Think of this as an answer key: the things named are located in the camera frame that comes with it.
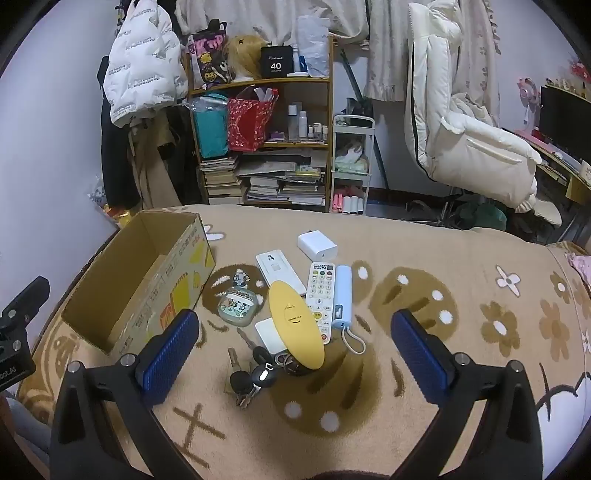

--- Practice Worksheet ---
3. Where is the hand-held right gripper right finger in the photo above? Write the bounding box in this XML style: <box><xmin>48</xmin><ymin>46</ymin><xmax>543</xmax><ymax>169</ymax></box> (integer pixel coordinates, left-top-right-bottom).
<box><xmin>390</xmin><ymin>308</ymin><xmax>544</xmax><ymax>480</ymax></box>

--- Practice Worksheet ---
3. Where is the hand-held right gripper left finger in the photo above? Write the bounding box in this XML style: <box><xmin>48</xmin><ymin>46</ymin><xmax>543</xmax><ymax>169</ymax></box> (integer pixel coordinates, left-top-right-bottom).
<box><xmin>48</xmin><ymin>308</ymin><xmax>218</xmax><ymax>480</ymax></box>

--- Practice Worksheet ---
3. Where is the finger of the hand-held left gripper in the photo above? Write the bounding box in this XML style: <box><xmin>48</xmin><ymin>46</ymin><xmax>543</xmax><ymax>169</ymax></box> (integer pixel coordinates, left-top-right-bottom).
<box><xmin>0</xmin><ymin>276</ymin><xmax>51</xmax><ymax>324</ymax></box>

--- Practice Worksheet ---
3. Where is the cartoon print earbud case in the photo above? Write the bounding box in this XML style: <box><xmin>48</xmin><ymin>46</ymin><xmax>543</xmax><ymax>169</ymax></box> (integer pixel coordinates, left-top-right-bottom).
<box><xmin>217</xmin><ymin>286</ymin><xmax>257</xmax><ymax>328</ymax></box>

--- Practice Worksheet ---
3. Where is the printed cardboard box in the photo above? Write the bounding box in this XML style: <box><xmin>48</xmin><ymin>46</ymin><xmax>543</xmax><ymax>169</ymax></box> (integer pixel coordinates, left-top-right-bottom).
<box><xmin>61</xmin><ymin>211</ymin><xmax>216</xmax><ymax>355</ymax></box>

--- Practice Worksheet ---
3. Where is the light blue power bank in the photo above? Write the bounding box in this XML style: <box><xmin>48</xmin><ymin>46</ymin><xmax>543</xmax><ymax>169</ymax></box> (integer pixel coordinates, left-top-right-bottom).
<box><xmin>331</xmin><ymin>265</ymin><xmax>366</xmax><ymax>356</ymax></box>

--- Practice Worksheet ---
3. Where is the key bunch with black heads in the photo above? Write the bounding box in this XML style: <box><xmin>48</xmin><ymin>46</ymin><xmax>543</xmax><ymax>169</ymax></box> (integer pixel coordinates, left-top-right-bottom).
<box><xmin>227</xmin><ymin>346</ymin><xmax>311</xmax><ymax>408</ymax></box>

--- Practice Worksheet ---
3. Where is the white square case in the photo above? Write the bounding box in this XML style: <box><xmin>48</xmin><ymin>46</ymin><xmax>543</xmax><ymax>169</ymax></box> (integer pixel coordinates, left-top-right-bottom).
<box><xmin>254</xmin><ymin>318</ymin><xmax>289</xmax><ymax>349</ymax></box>

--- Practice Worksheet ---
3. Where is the white remote control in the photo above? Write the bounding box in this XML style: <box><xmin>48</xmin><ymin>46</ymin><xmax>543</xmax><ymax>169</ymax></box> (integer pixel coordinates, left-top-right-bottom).
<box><xmin>305</xmin><ymin>261</ymin><xmax>336</xmax><ymax>345</ymax></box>

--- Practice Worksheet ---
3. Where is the yellow oval case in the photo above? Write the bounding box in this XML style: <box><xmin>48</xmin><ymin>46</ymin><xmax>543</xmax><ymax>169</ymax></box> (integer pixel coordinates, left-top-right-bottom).
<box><xmin>268</xmin><ymin>281</ymin><xmax>325</xmax><ymax>370</ymax></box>

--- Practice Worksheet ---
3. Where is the white smartphone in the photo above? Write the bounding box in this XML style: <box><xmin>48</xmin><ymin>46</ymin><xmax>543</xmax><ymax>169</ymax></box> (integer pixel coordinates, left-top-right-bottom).
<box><xmin>256</xmin><ymin>250</ymin><xmax>308</xmax><ymax>297</ymax></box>

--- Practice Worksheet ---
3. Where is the white wall charger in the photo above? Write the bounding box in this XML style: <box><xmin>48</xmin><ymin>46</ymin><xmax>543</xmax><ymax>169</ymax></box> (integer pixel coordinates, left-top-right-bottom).
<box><xmin>297</xmin><ymin>231</ymin><xmax>339</xmax><ymax>262</ymax></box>

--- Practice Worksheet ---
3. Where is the beige printed blanket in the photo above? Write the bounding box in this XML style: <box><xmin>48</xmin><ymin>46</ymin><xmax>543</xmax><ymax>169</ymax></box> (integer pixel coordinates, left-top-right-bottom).
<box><xmin>16</xmin><ymin>204</ymin><xmax>591</xmax><ymax>480</ymax></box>

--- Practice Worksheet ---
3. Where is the green bag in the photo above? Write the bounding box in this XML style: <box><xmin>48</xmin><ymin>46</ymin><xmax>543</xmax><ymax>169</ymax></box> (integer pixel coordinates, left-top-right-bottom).
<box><xmin>462</xmin><ymin>200</ymin><xmax>509</xmax><ymax>232</ymax></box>

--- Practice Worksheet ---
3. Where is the black hanging coat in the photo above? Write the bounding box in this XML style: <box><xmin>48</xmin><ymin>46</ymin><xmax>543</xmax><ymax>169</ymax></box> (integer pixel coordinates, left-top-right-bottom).
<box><xmin>98</xmin><ymin>55</ymin><xmax>141</xmax><ymax>209</ymax></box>

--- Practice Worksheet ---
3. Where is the beige hanging coat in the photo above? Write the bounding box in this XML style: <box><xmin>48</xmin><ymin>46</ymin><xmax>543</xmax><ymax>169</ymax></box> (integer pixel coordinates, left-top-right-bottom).
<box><xmin>129</xmin><ymin>117</ymin><xmax>182</xmax><ymax>210</ymax></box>

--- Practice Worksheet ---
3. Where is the stack of worn books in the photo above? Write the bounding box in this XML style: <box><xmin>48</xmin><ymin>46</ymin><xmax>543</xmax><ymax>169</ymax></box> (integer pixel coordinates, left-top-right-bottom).
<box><xmin>199</xmin><ymin>156</ymin><xmax>243</xmax><ymax>205</ymax></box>

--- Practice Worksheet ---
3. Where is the pink cloth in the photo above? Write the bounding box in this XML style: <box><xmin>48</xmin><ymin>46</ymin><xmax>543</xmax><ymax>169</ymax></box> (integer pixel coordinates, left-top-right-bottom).
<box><xmin>568</xmin><ymin>253</ymin><xmax>591</xmax><ymax>283</ymax></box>

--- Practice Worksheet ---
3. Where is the green tissue pack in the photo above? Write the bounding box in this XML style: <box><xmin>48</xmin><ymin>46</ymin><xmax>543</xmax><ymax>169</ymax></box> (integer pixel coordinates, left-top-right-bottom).
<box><xmin>333</xmin><ymin>154</ymin><xmax>370</xmax><ymax>175</ymax></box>

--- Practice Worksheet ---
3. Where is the pile of magazines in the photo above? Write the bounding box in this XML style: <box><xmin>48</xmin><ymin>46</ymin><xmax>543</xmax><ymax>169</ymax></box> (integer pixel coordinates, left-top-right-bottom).
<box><xmin>235</xmin><ymin>150</ymin><xmax>328</xmax><ymax>205</ymax></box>

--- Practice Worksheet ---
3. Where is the cream padded coat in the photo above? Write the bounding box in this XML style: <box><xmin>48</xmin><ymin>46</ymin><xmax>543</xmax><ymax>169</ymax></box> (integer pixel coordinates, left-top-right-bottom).
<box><xmin>404</xmin><ymin>2</ymin><xmax>543</xmax><ymax>208</ymax></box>

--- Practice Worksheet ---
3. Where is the wooden desk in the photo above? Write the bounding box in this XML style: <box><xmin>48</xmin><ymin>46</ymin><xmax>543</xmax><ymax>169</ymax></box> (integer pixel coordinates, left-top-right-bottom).
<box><xmin>515</xmin><ymin>127</ymin><xmax>591</xmax><ymax>243</ymax></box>

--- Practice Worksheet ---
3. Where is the teal bag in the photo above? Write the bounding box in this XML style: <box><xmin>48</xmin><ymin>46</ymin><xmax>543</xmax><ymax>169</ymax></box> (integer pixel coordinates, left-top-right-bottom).
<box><xmin>191</xmin><ymin>92</ymin><xmax>230</xmax><ymax>160</ymax></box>

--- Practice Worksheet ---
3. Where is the wooden shelf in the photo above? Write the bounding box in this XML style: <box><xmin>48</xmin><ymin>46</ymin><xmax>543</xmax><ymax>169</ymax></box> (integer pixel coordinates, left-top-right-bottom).
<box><xmin>185</xmin><ymin>34</ymin><xmax>335</xmax><ymax>206</ymax></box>

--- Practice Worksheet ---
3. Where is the white trolley cart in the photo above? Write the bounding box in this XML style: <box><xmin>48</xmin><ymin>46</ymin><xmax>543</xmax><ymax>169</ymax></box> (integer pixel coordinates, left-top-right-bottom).
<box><xmin>330</xmin><ymin>114</ymin><xmax>376</xmax><ymax>215</ymax></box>

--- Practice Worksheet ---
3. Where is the red patterned gift bag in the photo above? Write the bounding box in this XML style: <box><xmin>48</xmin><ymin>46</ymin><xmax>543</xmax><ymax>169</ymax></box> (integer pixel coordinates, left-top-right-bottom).
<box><xmin>226</xmin><ymin>88</ymin><xmax>278</xmax><ymax>153</ymax></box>

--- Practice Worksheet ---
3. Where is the green pole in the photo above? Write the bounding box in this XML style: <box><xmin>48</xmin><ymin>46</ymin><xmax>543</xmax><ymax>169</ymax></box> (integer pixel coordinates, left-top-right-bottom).
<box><xmin>339</xmin><ymin>46</ymin><xmax>392</xmax><ymax>190</ymax></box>

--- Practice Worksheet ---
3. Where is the white puffer jacket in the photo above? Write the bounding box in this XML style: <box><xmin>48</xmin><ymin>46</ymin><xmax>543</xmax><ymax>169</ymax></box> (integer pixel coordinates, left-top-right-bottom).
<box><xmin>102</xmin><ymin>0</ymin><xmax>183</xmax><ymax>127</ymax></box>

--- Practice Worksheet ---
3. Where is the black monitor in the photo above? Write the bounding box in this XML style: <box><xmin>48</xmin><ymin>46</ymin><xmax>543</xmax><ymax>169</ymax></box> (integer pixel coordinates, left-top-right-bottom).
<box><xmin>539</xmin><ymin>85</ymin><xmax>591</xmax><ymax>162</ymax></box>

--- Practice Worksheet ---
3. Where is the pink desk fan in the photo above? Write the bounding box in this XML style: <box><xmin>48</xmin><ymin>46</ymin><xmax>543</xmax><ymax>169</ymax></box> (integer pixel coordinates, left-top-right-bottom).
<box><xmin>517</xmin><ymin>78</ymin><xmax>542</xmax><ymax>132</ymax></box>

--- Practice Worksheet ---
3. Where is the pink and black printed bag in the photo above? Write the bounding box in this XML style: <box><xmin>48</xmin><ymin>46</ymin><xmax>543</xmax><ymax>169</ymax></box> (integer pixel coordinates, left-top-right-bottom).
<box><xmin>189</xmin><ymin>21</ymin><xmax>232</xmax><ymax>88</ymax></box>

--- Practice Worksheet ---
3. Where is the blond wig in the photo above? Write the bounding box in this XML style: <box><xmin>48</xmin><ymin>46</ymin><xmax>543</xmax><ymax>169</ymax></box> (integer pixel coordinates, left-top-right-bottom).
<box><xmin>225</xmin><ymin>34</ymin><xmax>269</xmax><ymax>83</ymax></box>

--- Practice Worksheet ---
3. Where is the black box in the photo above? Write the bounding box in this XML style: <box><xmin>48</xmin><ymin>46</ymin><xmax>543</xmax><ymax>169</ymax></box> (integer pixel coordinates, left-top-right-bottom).
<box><xmin>260</xmin><ymin>45</ymin><xmax>295</xmax><ymax>79</ymax></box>

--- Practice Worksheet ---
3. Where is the white plastic bag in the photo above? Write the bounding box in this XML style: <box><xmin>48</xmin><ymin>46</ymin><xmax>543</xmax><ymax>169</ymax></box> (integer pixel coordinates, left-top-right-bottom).
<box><xmin>295</xmin><ymin>15</ymin><xmax>331</xmax><ymax>78</ymax></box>

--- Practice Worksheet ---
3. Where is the white hanging cloth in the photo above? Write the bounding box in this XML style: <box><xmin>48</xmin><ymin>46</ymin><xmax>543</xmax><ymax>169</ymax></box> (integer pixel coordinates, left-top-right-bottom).
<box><xmin>175</xmin><ymin>0</ymin><xmax>370</xmax><ymax>40</ymax></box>

